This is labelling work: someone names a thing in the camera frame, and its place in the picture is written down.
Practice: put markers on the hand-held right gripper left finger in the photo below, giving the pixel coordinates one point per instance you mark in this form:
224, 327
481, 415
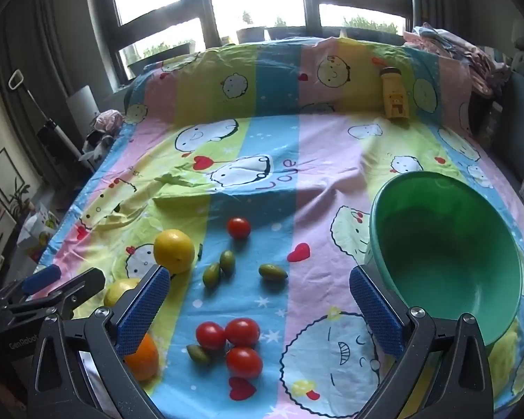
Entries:
143, 307

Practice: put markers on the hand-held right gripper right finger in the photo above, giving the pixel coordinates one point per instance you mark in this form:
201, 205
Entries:
375, 312

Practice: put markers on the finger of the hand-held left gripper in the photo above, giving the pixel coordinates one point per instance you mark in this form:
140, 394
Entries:
79, 286
43, 277

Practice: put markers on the pale yellow-green citrus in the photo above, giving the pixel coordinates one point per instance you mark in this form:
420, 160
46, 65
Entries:
118, 290

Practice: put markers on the orange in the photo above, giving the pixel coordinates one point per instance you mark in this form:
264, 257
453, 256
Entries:
145, 358

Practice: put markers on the bright yellow lemon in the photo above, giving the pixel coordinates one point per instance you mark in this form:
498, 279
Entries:
174, 251

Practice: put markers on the red tomato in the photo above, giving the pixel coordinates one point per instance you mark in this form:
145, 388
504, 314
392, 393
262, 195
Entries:
210, 335
243, 362
239, 228
243, 331

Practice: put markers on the green plastic bowl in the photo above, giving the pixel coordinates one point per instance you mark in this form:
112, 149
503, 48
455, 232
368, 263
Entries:
445, 248

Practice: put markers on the colourful paper bag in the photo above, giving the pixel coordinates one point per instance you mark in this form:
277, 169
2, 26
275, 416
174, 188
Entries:
39, 229

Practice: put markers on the small green oval fruit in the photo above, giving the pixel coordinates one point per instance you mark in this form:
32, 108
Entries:
273, 272
227, 262
198, 353
211, 275

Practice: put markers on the green potted plant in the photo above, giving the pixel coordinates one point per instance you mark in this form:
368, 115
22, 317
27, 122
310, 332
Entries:
19, 194

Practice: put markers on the cartoon printed bedsheet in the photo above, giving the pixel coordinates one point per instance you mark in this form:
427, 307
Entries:
314, 192

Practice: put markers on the black and white plush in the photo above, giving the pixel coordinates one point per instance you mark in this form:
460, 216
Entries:
98, 146

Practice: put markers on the black stick vacuum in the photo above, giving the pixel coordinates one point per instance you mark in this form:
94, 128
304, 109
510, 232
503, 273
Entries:
50, 133

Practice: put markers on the pink cloth bundle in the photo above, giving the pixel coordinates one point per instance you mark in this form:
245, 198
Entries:
109, 120

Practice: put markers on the white lampshade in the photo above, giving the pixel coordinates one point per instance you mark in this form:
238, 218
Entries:
82, 104

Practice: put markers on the yellow cartoon bottle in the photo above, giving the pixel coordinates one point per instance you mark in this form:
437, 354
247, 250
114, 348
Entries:
395, 96

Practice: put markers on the long dark planter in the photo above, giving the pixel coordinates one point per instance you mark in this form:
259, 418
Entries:
166, 54

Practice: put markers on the grey curtain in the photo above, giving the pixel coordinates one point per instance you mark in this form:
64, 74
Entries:
56, 30

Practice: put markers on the pile of pink clothes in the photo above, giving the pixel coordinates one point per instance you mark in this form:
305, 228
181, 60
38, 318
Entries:
458, 52

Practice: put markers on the round dark plant pot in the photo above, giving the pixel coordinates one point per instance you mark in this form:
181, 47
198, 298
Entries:
251, 35

